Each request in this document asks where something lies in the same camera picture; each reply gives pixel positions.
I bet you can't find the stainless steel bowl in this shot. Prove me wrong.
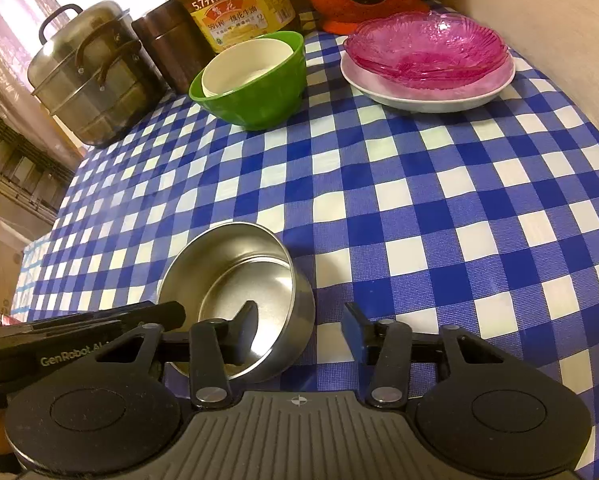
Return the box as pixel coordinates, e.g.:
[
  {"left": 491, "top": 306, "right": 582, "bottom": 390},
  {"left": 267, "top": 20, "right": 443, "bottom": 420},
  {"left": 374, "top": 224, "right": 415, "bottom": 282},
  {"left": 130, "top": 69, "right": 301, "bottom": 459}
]
[{"left": 157, "top": 221, "right": 316, "bottom": 382}]

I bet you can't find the green plastic bowl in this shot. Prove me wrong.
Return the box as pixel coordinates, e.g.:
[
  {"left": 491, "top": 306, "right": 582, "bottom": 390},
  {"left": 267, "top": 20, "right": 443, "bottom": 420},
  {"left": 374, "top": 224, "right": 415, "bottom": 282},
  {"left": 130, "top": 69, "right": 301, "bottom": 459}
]
[{"left": 188, "top": 30, "right": 307, "bottom": 130}]

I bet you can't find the cream plastic bowl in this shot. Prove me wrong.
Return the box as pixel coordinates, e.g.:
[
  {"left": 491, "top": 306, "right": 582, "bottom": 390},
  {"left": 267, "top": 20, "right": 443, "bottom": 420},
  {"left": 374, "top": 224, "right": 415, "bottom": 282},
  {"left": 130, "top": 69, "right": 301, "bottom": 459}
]
[{"left": 202, "top": 38, "right": 294, "bottom": 96}]

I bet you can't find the large purple glass plate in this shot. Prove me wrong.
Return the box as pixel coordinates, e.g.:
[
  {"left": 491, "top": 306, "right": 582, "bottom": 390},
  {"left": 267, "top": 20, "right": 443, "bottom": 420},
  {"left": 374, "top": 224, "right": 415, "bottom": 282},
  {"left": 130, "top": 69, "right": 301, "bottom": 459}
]
[{"left": 344, "top": 12, "right": 509, "bottom": 89}]

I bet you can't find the blue white checkered tablecloth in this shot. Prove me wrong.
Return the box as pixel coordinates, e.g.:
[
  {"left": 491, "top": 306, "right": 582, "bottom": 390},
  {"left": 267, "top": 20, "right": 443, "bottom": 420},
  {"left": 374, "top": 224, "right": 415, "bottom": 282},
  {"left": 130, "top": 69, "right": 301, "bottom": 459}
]
[{"left": 12, "top": 32, "right": 599, "bottom": 479}]

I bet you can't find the stainless steel steamer pot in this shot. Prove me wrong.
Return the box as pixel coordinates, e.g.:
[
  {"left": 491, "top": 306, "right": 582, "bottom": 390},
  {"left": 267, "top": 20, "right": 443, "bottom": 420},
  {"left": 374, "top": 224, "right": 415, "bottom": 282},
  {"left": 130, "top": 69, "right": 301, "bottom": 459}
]
[{"left": 27, "top": 1, "right": 166, "bottom": 148}]

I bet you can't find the white ceramic plate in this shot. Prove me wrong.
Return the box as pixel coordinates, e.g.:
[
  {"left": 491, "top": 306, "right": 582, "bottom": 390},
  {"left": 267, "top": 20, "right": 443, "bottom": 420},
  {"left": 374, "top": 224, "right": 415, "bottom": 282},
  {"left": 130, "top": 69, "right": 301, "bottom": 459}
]
[{"left": 339, "top": 52, "right": 515, "bottom": 114}]

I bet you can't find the brown metal canister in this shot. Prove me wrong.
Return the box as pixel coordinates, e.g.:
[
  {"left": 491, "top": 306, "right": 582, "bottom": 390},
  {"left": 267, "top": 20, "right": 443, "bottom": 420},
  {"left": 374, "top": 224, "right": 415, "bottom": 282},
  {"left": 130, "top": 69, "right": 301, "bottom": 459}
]
[{"left": 131, "top": 0, "right": 214, "bottom": 94}]

